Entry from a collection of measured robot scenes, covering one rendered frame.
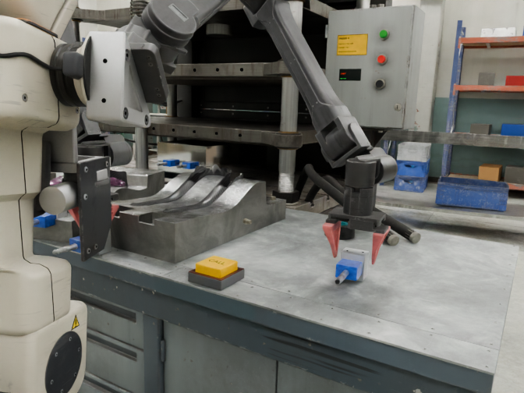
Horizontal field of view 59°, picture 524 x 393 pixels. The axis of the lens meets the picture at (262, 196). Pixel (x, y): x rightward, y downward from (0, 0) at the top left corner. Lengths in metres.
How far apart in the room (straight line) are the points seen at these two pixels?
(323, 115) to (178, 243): 0.41
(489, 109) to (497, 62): 0.65
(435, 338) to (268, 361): 0.33
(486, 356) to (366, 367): 0.19
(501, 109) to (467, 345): 6.82
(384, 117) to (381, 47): 0.23
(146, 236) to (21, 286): 0.39
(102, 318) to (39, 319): 0.49
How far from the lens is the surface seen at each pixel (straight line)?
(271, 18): 1.05
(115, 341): 1.23
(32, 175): 0.76
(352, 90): 1.69
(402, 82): 1.64
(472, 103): 7.53
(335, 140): 0.92
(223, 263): 0.91
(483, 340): 0.82
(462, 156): 7.56
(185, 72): 2.01
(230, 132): 1.87
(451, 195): 4.65
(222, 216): 1.13
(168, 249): 1.02
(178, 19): 0.76
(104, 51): 0.65
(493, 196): 4.65
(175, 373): 1.12
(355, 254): 0.95
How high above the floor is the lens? 1.15
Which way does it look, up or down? 12 degrees down
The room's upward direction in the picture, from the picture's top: 2 degrees clockwise
